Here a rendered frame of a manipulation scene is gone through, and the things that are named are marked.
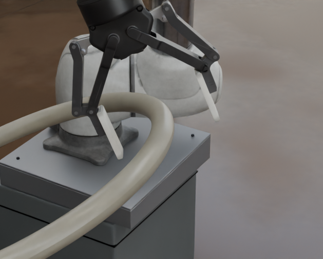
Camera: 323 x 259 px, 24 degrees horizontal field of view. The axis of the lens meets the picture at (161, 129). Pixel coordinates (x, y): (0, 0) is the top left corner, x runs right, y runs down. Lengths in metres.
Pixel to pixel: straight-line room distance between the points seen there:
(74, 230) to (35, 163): 1.02
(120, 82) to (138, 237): 0.37
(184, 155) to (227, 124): 2.11
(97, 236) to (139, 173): 0.89
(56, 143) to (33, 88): 2.56
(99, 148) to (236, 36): 3.46
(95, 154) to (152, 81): 0.23
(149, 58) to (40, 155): 0.37
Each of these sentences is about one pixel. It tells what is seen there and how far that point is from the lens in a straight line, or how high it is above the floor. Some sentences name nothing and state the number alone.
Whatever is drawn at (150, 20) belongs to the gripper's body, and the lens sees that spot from 0.93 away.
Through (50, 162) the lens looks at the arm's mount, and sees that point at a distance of 1.82.
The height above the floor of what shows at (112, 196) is 1.31.
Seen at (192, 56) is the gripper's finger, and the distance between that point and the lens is 0.94.
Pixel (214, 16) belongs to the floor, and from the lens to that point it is 5.59.
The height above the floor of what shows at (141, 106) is 1.30.
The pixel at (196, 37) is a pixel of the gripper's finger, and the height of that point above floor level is 1.43.
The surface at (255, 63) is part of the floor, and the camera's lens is 4.74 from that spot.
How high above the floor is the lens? 1.75
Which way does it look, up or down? 27 degrees down
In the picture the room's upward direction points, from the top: straight up
